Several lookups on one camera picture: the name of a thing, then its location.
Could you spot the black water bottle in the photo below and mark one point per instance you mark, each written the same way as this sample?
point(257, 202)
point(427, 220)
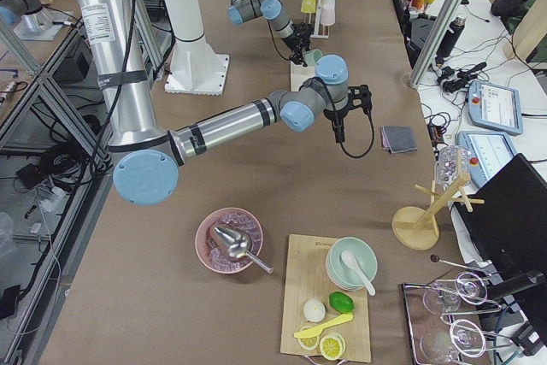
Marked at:
point(450, 38)

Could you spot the cream rabbit tray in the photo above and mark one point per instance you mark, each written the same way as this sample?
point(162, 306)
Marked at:
point(297, 76)

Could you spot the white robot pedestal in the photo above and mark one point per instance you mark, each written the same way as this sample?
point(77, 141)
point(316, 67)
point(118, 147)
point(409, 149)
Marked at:
point(194, 67)

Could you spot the lemon slice left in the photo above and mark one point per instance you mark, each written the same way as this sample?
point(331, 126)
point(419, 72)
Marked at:
point(309, 344)

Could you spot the green lime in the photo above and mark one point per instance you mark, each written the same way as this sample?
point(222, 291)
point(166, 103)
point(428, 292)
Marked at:
point(341, 302)

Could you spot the white wire cup rack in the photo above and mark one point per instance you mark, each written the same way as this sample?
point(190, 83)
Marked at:
point(319, 31)

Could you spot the yellow plastic cup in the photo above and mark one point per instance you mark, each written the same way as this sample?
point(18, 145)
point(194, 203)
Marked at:
point(308, 7)

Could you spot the aluminium frame post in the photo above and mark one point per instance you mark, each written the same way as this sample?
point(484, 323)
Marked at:
point(429, 51)

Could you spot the wooden mug tree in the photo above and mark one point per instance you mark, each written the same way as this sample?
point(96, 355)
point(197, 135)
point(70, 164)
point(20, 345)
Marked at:
point(416, 227)

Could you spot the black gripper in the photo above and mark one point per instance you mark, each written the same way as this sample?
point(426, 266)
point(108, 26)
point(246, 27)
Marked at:
point(297, 43)
point(332, 114)

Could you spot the upper teach pendant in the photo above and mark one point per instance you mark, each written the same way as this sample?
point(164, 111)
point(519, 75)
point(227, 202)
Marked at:
point(495, 107)

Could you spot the wine glass rack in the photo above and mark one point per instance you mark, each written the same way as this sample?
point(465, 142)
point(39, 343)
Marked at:
point(442, 317)

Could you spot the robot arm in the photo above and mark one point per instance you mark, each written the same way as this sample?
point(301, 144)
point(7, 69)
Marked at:
point(156, 129)
point(273, 11)

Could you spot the grey folded cloth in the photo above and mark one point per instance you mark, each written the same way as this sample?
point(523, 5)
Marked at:
point(397, 139)

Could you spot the yellow plastic knife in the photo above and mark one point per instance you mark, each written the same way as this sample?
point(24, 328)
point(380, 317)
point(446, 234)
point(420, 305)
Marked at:
point(316, 331)

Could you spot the pink plastic cup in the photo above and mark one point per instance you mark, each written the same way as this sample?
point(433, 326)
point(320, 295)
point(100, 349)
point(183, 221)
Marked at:
point(328, 14)

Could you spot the green plastic cup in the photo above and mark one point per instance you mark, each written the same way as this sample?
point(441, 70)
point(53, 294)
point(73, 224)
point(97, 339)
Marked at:
point(316, 56)

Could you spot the pink ice bowl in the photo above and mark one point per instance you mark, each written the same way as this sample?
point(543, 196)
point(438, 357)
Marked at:
point(207, 250)

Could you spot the white ceramic spoon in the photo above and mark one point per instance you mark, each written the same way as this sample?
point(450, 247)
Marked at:
point(350, 262)

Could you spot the stacked green bowls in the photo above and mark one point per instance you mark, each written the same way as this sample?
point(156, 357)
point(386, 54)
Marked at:
point(339, 274)

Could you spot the metal ice scoop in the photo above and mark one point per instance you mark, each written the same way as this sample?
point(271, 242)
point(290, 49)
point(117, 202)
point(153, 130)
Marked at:
point(236, 245)

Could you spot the bamboo cutting board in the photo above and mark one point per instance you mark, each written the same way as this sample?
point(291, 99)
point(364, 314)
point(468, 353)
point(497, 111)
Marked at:
point(306, 278)

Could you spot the white egg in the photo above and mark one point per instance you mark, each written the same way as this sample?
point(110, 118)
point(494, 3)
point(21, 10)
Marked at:
point(314, 310)

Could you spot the clear glass on tree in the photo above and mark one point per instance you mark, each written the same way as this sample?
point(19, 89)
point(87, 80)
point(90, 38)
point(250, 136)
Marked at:
point(452, 161)

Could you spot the lemon slice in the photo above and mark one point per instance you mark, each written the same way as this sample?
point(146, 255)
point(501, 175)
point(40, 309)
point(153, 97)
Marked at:
point(309, 344)
point(332, 346)

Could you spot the teach pendant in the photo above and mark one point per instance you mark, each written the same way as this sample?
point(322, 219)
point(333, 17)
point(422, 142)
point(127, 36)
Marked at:
point(495, 107)
point(489, 152)

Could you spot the lemon slice right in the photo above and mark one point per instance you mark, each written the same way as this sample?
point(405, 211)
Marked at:
point(332, 346)

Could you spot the lower teach pendant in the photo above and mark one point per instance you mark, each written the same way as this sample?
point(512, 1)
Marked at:
point(489, 152)

